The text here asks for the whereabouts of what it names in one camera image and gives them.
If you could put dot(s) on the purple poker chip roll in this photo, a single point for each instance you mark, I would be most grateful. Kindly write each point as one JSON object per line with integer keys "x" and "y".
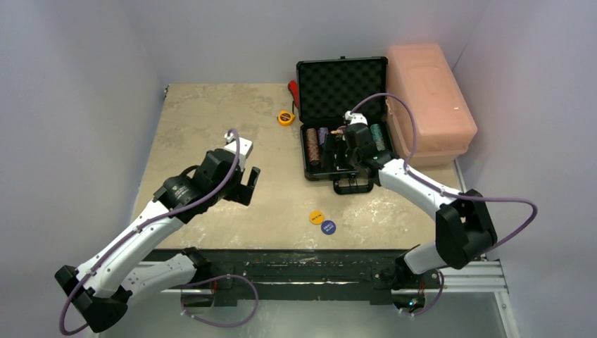
{"x": 322, "y": 133}

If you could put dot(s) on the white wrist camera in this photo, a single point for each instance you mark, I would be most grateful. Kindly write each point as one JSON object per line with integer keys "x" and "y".
{"x": 352, "y": 118}
{"x": 238, "y": 145}

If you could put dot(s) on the red handled tool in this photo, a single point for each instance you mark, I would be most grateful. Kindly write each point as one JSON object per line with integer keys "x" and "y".
{"x": 294, "y": 91}

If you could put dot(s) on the yellow tape measure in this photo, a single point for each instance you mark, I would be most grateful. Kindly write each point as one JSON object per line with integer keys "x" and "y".
{"x": 285, "y": 118}

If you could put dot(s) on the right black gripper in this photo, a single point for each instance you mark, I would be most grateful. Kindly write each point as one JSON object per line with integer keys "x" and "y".
{"x": 352, "y": 171}

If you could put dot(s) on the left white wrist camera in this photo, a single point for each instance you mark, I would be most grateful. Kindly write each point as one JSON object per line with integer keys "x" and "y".
{"x": 238, "y": 145}

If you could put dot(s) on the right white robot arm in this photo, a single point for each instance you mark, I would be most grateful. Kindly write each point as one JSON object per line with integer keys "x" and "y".
{"x": 463, "y": 226}

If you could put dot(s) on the green poker chip roll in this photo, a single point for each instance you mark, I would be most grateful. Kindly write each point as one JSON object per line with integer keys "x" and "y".
{"x": 377, "y": 136}

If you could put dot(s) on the yellow big blind button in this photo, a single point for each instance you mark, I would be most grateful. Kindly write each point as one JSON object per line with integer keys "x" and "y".
{"x": 316, "y": 217}

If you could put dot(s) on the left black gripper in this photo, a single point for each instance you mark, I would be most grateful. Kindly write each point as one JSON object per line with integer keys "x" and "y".
{"x": 241, "y": 192}

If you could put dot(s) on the red black chip roll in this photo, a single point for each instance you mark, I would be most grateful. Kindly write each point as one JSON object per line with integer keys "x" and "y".
{"x": 314, "y": 155}

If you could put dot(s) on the blue small blind button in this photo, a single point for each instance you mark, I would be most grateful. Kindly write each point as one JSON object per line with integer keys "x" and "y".
{"x": 328, "y": 227}

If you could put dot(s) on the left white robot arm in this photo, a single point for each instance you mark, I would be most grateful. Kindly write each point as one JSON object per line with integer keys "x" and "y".
{"x": 105, "y": 286}

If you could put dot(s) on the black table rail frame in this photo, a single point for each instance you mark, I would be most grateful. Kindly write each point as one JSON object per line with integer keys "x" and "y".
{"x": 330, "y": 275}

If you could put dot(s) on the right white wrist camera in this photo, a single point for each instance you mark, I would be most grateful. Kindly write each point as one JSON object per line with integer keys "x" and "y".
{"x": 352, "y": 118}

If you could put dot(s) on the black poker case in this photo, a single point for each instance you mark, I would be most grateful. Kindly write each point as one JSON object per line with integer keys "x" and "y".
{"x": 329, "y": 88}

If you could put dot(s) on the pink plastic storage box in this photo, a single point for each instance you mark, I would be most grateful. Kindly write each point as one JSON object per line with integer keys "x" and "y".
{"x": 428, "y": 117}

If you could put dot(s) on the brown poker chip roll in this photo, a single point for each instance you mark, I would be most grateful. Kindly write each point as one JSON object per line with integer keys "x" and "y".
{"x": 312, "y": 138}

